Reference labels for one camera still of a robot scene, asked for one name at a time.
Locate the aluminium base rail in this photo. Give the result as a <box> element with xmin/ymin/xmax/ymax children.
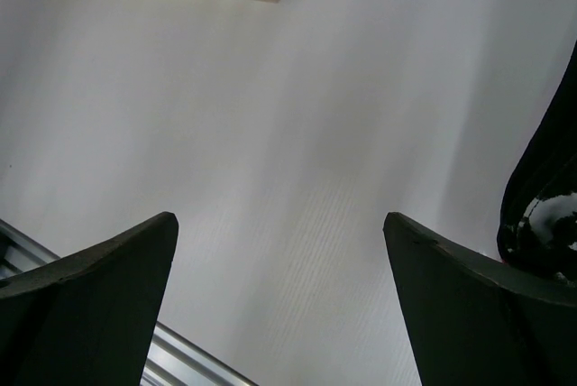
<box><xmin>1</xmin><ymin>221</ymin><xmax>254</xmax><ymax>386</ymax></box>

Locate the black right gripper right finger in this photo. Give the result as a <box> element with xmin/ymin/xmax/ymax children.
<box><xmin>383</xmin><ymin>212</ymin><xmax>576</xmax><ymax>385</ymax></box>

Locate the black white patterned garment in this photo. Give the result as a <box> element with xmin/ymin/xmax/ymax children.
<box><xmin>497</xmin><ymin>52</ymin><xmax>576</xmax><ymax>287</ymax></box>

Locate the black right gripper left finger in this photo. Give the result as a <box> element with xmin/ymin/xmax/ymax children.
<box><xmin>1</xmin><ymin>212</ymin><xmax>179</xmax><ymax>385</ymax></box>

